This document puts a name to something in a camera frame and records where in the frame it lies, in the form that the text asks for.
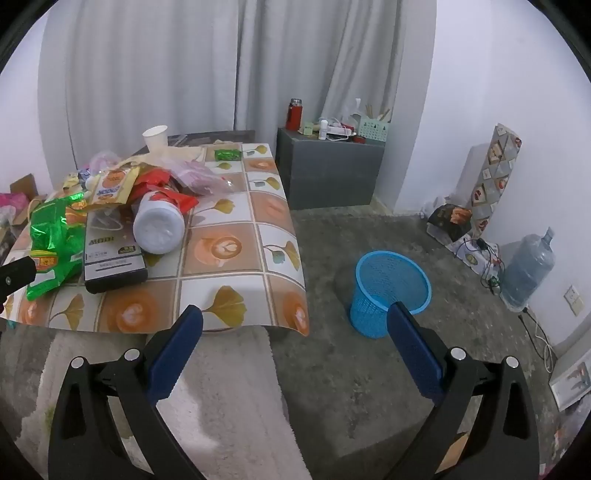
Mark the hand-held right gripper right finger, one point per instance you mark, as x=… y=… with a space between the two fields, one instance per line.
x=415 y=355

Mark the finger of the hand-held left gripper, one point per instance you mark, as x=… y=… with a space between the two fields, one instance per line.
x=16 y=274

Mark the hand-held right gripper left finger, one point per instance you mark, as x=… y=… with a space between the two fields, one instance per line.
x=178 y=353

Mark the blue mesh wastebasket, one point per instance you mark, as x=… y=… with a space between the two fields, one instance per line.
x=369 y=309

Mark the black and white box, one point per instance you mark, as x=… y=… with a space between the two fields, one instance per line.
x=113 y=263

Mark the white plastic bottle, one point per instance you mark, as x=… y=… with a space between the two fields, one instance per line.
x=159 y=226

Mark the red snack wrapper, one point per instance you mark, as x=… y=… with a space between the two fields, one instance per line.
x=171 y=196

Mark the green snack bag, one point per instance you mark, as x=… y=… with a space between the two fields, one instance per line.
x=53 y=240

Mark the pink bag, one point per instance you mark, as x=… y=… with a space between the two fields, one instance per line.
x=11 y=203

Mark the brown cardboard box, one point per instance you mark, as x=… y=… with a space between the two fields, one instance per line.
x=25 y=184

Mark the table with patterned cloth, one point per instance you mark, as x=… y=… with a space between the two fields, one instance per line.
x=221 y=249

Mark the yellow snack packet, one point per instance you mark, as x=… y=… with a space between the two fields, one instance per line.
x=113 y=184

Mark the dark snack box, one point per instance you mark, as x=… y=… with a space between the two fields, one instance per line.
x=450 y=221

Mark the blue water jug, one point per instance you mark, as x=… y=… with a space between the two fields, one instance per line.
x=526 y=272

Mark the white flat box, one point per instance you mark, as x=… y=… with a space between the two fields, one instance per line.
x=572 y=383

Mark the clear plastic bag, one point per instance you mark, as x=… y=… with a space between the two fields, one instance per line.
x=198 y=177

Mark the patterned tablecloth roll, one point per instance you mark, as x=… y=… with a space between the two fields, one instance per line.
x=491 y=184

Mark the white paper cup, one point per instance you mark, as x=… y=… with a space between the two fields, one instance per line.
x=154 y=138

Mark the grey cabinet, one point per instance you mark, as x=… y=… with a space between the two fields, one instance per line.
x=328 y=170

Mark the small green packet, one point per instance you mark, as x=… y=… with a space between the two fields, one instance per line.
x=227 y=154

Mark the dark printed board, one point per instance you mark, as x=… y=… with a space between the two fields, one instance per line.
x=207 y=137

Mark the small white bottle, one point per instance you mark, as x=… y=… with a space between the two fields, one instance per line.
x=324 y=129

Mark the red thermos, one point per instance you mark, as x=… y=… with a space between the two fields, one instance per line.
x=292 y=115

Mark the grey curtain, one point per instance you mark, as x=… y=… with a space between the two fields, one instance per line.
x=184 y=69

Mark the wall outlet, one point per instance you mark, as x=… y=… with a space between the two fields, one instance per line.
x=575 y=300

